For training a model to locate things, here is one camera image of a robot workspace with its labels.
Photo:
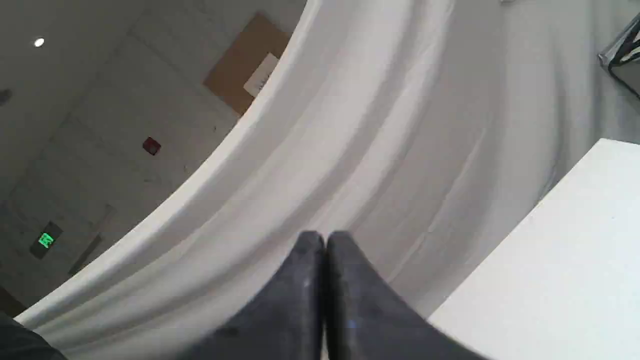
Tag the round ceiling light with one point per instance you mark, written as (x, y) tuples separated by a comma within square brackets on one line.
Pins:
[(38, 42)]

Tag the brown cardboard ceiling panel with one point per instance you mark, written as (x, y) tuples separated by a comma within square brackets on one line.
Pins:
[(242, 71)]

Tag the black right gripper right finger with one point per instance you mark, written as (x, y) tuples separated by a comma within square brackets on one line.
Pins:
[(367, 320)]

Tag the green exit sign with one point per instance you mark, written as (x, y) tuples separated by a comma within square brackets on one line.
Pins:
[(46, 240)]

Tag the white fabric backdrop curtain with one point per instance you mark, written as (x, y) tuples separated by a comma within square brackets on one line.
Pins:
[(426, 128)]

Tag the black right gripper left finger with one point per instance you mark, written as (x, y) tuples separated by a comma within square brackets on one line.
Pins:
[(284, 321)]

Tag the red fire alarm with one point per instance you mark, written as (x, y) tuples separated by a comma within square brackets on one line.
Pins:
[(151, 146)]

